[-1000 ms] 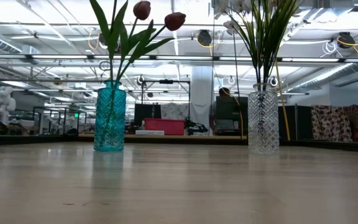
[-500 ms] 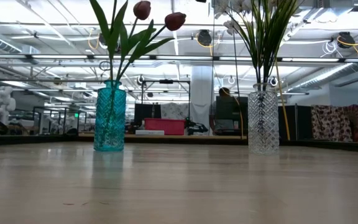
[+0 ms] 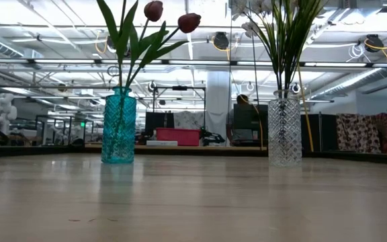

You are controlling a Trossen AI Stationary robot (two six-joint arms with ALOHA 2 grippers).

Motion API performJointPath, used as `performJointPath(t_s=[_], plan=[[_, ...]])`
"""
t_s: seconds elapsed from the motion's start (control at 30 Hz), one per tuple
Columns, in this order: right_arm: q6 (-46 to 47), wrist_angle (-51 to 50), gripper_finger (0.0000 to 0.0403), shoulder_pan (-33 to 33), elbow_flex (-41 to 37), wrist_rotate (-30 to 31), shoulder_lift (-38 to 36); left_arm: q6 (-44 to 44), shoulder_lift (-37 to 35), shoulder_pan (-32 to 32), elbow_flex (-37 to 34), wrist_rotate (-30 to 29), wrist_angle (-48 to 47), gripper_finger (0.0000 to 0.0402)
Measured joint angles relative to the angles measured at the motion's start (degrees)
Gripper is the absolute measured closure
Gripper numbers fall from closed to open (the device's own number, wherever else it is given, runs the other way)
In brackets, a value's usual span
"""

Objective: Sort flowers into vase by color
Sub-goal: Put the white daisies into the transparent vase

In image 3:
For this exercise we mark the person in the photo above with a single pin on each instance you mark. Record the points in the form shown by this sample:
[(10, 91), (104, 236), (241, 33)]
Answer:
[(242, 99)]

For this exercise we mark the teal glass vase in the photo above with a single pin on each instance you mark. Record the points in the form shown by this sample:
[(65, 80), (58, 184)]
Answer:
[(119, 134)]

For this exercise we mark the white hanging cloth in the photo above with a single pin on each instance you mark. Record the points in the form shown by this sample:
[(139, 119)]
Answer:
[(190, 119)]

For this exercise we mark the clear glass vase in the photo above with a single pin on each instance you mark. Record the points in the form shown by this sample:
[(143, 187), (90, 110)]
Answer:
[(285, 134)]

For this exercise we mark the black aluminium table frame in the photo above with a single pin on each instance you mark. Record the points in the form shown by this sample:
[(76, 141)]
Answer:
[(186, 153)]

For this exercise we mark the small black robot arm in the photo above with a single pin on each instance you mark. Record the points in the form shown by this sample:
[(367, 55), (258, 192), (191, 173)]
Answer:
[(213, 138)]

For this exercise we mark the red plastic bin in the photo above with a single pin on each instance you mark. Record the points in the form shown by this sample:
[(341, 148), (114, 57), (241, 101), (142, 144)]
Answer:
[(178, 137)]

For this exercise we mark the flat white box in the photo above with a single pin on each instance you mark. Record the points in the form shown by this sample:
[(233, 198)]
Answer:
[(161, 143)]

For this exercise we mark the floral patterned fabric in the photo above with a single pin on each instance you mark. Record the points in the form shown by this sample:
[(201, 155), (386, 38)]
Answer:
[(356, 132)]

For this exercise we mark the white robot figure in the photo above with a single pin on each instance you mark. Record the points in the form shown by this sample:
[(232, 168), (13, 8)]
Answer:
[(2, 111)]

